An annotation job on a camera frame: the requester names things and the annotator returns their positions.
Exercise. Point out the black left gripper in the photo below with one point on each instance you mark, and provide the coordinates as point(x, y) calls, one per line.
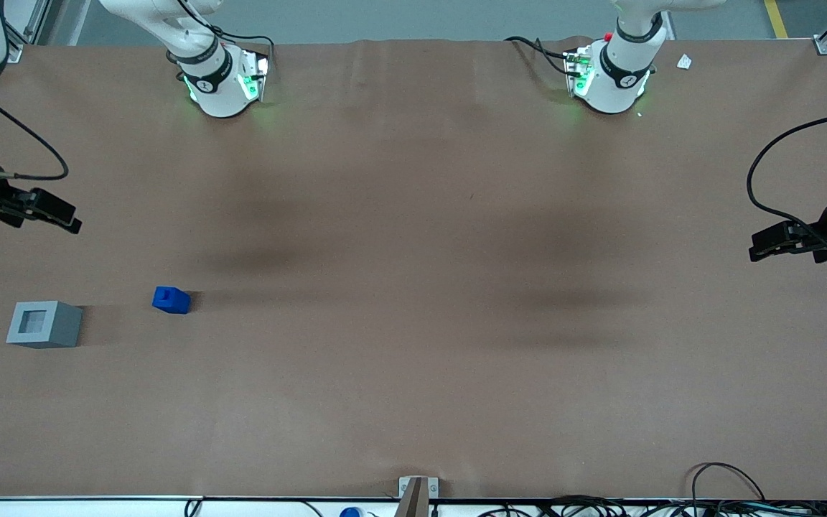
point(825, 228)

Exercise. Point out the blue plastic part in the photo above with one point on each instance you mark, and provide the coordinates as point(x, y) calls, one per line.
point(171, 299)

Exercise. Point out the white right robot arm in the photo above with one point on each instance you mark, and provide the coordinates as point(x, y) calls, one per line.
point(216, 90)

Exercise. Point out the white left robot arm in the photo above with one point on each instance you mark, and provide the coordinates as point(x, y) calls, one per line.
point(614, 86)

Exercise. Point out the gray square base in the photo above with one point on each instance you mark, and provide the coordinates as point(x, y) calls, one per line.
point(44, 324)

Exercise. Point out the white paper scrap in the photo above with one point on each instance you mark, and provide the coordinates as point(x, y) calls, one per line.
point(684, 62)

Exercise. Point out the paper table cover sheet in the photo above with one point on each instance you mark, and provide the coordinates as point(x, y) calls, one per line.
point(413, 301)

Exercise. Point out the blue round cap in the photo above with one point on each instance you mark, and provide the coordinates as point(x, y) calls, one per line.
point(351, 513)

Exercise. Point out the metal mounting bracket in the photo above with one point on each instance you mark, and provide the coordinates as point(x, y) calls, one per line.
point(405, 485)

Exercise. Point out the tan upright post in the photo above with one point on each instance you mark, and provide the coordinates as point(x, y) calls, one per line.
point(413, 502)

